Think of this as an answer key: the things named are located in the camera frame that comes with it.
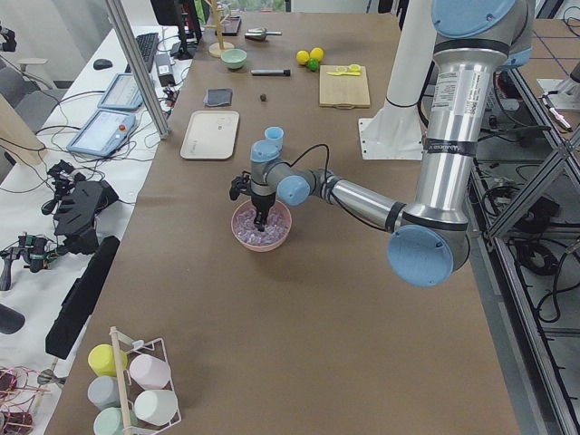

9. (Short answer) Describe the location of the mint green bowl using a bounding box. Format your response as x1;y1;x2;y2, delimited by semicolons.
220;48;247;71

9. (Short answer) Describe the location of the yellow lemon outer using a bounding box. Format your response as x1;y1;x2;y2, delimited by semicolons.
295;50;310;65

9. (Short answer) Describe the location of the black keyboard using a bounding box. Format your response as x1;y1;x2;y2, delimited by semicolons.
136;33;159;73

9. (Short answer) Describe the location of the black monitor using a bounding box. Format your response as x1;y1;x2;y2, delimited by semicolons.
150;0;203;60

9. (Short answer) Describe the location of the light blue plastic cup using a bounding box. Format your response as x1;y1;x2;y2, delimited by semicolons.
264;126;285;150

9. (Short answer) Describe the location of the white cup rack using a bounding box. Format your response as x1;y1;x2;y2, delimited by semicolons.
110;326;182;434

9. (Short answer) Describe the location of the wooden cutting board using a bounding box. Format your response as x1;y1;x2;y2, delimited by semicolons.
319;64;371;109

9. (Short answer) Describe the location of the yellow lemon near board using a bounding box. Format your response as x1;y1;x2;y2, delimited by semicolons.
309;47;324;63

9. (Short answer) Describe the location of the wooden glass stand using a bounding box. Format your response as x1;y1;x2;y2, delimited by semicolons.
205;0;235;58

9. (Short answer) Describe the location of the steel muddler stick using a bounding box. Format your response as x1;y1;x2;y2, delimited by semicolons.
250;69;291;77

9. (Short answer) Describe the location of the long black box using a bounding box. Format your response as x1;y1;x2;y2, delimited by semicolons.
45;236;120;360

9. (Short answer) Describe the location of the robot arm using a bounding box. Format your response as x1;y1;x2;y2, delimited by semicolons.
229;1;534;286

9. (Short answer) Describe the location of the teach pendant far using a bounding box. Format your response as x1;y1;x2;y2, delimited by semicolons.
97;73;143;111

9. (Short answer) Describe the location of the grey cup in rack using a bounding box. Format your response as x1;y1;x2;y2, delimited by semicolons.
87;376;121;411

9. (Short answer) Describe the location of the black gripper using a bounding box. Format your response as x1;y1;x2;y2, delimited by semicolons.
229;170;276;232

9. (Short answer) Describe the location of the green cup in rack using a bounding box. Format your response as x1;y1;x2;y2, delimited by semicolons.
92;407;124;435

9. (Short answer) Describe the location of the green lime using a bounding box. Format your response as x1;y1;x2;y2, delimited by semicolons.
306;59;320;73

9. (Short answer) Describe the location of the yellow cup in rack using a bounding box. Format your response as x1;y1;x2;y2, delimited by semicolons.
87;343;117;377

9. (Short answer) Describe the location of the pink bowl of ice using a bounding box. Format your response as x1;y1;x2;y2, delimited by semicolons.
231;200;293;253

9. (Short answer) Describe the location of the yellow plastic knife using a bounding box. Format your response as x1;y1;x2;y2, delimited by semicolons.
326;71;361;76

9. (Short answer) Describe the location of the pink cup in rack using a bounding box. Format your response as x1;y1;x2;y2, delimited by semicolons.
129;354;171;390

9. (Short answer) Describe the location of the black computer mouse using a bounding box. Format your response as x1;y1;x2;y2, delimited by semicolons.
92;59;113;71

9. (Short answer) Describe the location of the white cup in rack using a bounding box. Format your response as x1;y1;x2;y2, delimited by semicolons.
133;390;178;426

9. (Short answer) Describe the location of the cream rabbit tray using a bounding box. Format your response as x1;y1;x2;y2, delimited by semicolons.
180;111;239;160

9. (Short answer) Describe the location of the teach pendant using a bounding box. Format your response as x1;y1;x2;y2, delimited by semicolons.
97;73;143;111
66;110;136;157

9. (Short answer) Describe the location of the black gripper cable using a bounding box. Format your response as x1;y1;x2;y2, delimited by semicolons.
289;143;331;176

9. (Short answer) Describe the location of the grey folded cloth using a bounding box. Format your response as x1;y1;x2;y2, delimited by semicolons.
204;88;233;107

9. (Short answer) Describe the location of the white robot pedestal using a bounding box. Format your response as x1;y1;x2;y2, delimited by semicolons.
359;0;436;160

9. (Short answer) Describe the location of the steel ice scoop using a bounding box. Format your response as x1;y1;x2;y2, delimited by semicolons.
244;28;283;42

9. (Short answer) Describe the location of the aluminium frame post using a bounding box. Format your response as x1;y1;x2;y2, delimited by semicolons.
105;0;169;140

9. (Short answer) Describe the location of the teach pendant near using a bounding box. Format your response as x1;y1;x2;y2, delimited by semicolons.
66;110;136;157

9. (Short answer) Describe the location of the black metal glass rack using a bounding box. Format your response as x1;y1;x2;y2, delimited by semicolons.
205;16;242;36

